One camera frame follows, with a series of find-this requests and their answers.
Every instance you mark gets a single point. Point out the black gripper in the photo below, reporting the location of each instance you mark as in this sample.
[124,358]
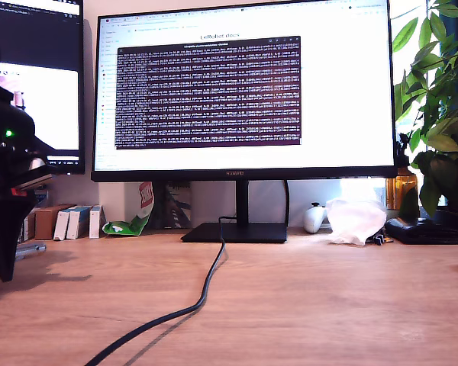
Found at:
[11,171]

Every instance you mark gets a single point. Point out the metallic silver laser pointer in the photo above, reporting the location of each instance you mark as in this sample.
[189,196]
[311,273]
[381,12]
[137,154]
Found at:
[32,249]

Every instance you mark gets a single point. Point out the green printed box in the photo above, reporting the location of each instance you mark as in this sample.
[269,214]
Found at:
[31,228]

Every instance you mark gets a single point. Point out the brown cardboard box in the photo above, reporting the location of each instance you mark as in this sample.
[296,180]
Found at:
[47,223]

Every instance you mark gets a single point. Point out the blue shield badge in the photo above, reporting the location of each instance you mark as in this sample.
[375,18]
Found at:
[42,198]

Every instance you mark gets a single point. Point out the small white box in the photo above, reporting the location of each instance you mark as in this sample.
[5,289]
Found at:
[95,222]
[62,225]
[76,223]

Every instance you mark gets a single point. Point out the green white snack bag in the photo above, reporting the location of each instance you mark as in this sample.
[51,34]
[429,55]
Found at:
[126,227]

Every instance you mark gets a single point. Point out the patterned dark card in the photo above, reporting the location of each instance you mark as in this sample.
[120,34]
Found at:
[175,204]

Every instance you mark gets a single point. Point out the white game controller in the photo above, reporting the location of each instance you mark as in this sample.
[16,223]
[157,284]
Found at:
[313,221]

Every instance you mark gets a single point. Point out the crumpled white plastic bag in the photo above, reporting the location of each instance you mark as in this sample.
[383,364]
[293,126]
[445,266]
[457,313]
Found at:
[355,221]

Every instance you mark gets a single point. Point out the large black Huawei monitor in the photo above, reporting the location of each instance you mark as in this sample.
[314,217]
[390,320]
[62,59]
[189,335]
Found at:
[328,95]

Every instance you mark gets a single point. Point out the amber glass pump bottle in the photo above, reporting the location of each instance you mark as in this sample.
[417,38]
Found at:
[395,188]

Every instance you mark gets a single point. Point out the black leather pouch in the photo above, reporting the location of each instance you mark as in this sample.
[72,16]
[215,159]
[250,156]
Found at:
[423,232]

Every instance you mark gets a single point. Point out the green leafy houseplant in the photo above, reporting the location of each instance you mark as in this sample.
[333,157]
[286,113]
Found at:
[442,133]

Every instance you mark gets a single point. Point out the black monitor with camera feed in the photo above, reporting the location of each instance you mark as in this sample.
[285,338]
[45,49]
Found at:
[53,38]

